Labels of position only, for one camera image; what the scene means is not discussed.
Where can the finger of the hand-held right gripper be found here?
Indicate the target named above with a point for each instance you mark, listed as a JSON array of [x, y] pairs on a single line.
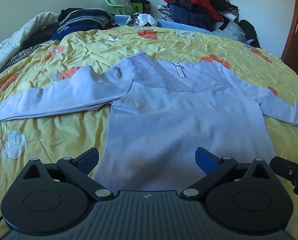
[[284, 167]]

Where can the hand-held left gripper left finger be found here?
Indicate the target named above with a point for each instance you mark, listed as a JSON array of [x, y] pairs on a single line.
[[89, 160]]

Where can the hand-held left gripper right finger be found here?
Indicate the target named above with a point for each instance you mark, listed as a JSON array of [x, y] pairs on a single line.
[[204, 158]]

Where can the lavender long-sleeve shirt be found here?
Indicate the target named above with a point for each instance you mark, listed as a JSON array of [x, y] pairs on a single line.
[[176, 115]]

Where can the pile of dark folded clothes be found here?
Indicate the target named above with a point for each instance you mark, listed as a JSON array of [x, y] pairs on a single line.
[[84, 21]]

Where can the yellow printed quilt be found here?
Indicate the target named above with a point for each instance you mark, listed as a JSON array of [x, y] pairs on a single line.
[[64, 132]]

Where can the black white striped cloth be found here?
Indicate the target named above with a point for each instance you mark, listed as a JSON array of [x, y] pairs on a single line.
[[19, 56]]

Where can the clear plastic bag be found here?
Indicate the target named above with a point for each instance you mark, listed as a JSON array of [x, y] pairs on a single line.
[[232, 31]]

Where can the black backpack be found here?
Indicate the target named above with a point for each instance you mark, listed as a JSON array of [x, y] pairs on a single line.
[[250, 32]]

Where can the blue blanket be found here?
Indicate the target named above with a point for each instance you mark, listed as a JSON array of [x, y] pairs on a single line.
[[179, 26]]

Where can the white printed comforter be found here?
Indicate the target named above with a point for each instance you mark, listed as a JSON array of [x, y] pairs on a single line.
[[6, 47]]

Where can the navy jacket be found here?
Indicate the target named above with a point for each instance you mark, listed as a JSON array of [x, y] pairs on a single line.
[[189, 13]]

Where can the white black plastic bag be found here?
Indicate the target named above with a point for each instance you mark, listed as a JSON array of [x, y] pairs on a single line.
[[142, 19]]

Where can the houndstooth cloth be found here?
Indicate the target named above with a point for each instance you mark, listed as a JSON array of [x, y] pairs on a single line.
[[165, 12]]

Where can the black white garment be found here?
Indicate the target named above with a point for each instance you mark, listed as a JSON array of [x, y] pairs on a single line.
[[224, 7]]

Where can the green plastic chair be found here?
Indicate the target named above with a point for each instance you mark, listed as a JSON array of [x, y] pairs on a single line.
[[139, 7]]

